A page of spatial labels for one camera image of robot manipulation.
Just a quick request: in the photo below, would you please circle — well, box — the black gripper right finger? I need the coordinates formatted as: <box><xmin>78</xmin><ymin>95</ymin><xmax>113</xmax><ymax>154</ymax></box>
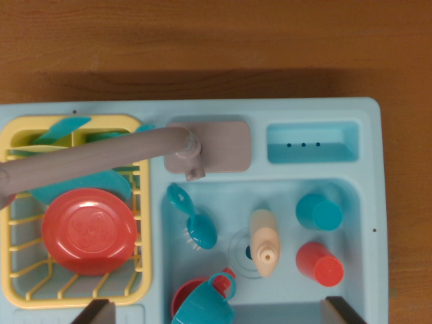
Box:
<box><xmin>320</xmin><ymin>296</ymin><xmax>368</xmax><ymax>324</ymax></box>

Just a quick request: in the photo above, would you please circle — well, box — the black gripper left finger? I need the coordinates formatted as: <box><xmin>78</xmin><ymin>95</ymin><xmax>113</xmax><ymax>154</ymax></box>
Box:
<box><xmin>70</xmin><ymin>298</ymin><xmax>117</xmax><ymax>324</ymax></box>

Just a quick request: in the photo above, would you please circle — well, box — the beige detergent bottle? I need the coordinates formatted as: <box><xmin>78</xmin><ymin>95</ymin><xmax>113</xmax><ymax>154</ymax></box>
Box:
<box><xmin>248</xmin><ymin>209</ymin><xmax>281</xmax><ymax>279</ymax></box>

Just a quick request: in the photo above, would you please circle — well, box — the light blue toy sink unit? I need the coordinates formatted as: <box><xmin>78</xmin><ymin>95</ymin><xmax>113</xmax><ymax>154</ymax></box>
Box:
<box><xmin>0</xmin><ymin>97</ymin><xmax>391</xmax><ymax>324</ymax></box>

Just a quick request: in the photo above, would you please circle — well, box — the red toy tumbler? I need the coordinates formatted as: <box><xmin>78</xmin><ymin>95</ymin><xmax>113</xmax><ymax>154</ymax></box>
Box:
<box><xmin>295</xmin><ymin>241</ymin><xmax>345</xmax><ymax>288</ymax></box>

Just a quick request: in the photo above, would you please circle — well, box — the red toy plate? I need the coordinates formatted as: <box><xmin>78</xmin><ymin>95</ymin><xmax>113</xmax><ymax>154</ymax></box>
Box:
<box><xmin>41</xmin><ymin>188</ymin><xmax>139</xmax><ymax>277</ymax></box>

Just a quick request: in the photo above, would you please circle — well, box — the red bowl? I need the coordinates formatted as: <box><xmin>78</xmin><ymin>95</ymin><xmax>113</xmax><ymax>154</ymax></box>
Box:
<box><xmin>170</xmin><ymin>267</ymin><xmax>238</xmax><ymax>319</ymax></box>

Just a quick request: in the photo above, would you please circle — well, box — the teal toy tumbler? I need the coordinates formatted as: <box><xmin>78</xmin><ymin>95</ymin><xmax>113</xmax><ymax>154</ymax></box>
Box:
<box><xmin>295</xmin><ymin>193</ymin><xmax>344</xmax><ymax>232</ymax></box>

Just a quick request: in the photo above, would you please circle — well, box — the teal toy mug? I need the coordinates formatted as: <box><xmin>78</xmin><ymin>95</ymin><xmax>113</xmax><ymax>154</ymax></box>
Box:
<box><xmin>170</xmin><ymin>272</ymin><xmax>238</xmax><ymax>324</ymax></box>

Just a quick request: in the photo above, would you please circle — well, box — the yellow dish rack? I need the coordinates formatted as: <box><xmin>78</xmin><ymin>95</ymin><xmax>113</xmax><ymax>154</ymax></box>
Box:
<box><xmin>0</xmin><ymin>114</ymin><xmax>154</xmax><ymax>310</ymax></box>

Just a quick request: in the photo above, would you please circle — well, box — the teal dish brush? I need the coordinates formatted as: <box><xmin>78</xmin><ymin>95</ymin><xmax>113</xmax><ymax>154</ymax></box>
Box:
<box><xmin>165</xmin><ymin>183</ymin><xmax>219</xmax><ymax>251</ymax></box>

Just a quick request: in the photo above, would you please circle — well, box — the teal toy plate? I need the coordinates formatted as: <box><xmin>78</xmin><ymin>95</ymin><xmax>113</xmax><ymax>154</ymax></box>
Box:
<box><xmin>28</xmin><ymin>169</ymin><xmax>133</xmax><ymax>206</ymax></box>

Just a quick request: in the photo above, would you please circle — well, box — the grey toy faucet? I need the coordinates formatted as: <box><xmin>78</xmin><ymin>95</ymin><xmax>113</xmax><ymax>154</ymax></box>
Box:
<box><xmin>0</xmin><ymin>121</ymin><xmax>252</xmax><ymax>212</ymax></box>

